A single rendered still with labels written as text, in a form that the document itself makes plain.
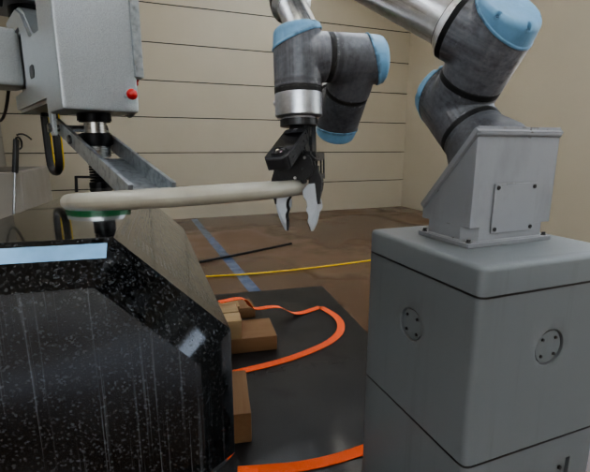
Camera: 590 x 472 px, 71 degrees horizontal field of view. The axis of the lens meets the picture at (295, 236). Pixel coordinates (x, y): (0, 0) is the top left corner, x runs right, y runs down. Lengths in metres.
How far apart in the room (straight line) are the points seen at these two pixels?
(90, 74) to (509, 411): 1.37
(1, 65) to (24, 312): 1.27
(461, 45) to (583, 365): 0.75
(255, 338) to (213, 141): 4.68
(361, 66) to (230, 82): 5.88
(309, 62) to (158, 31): 5.91
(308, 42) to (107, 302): 0.65
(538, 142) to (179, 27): 5.99
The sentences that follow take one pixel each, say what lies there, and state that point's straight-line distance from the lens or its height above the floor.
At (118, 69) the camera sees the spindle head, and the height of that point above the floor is 1.29.
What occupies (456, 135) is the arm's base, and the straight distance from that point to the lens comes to 1.05.
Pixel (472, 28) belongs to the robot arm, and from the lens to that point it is 1.04.
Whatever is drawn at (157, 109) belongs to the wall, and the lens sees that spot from 6.48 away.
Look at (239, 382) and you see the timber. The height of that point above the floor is 0.14.
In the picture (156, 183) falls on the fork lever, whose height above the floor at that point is 0.97.
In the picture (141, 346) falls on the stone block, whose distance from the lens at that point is 0.99.
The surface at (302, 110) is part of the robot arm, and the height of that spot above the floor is 1.13.
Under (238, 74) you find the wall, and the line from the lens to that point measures 6.72.
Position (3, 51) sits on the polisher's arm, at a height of 1.42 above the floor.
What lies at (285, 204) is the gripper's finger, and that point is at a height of 0.96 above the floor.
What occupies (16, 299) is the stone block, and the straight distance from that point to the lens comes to 0.99.
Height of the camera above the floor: 1.06
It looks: 12 degrees down
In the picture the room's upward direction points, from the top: straight up
